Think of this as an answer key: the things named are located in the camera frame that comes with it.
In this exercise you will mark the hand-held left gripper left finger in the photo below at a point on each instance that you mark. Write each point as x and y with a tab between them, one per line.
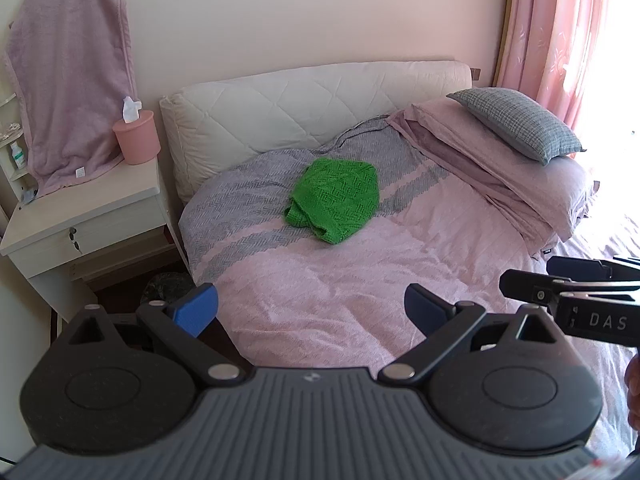
196	310

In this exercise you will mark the white nightstand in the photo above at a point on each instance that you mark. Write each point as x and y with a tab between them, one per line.
85	200

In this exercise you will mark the small white green bottle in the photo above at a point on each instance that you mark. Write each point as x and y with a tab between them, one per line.
18	156

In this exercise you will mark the person's right hand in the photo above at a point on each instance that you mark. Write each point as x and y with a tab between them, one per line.
634	390

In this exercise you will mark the white quilted headboard cushion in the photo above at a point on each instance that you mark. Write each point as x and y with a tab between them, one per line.
280	105

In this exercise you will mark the white tissue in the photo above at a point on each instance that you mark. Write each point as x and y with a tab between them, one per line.
131	109

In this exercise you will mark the drawer keys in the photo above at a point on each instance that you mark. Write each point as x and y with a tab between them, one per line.
74	238

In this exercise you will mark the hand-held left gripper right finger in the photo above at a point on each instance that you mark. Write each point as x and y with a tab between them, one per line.
424	310

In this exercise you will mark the pink and grey duvet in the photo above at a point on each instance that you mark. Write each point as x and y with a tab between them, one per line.
325	280

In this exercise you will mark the grey checked pillow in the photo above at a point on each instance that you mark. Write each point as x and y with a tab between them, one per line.
520	120

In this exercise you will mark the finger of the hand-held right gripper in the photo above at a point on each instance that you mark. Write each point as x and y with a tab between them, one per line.
525	285
575	266

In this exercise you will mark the green knitted sweater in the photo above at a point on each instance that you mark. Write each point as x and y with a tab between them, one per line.
335	197

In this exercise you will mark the pink draped towel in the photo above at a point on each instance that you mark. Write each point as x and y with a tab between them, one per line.
70	85

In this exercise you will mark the pink round tissue box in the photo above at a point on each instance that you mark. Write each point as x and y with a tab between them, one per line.
136	137

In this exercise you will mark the pink floral curtain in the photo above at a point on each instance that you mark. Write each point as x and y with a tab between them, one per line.
555	25

